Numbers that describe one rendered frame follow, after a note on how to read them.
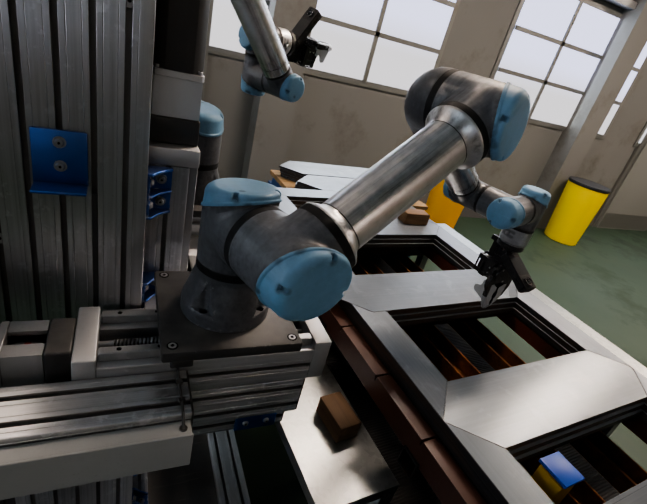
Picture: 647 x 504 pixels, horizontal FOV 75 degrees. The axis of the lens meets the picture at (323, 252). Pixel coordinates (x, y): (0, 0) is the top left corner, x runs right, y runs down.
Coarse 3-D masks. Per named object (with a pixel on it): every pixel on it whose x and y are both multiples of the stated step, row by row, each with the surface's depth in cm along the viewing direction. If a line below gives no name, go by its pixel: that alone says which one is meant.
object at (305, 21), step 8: (312, 8) 128; (304, 16) 129; (312, 16) 128; (320, 16) 129; (296, 24) 130; (304, 24) 128; (312, 24) 128; (296, 32) 129; (304, 32) 128; (296, 40) 128
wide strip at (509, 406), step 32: (576, 352) 122; (448, 384) 96; (480, 384) 99; (512, 384) 102; (544, 384) 105; (576, 384) 108; (608, 384) 112; (640, 384) 115; (448, 416) 88; (480, 416) 90; (512, 416) 92; (544, 416) 95; (576, 416) 97
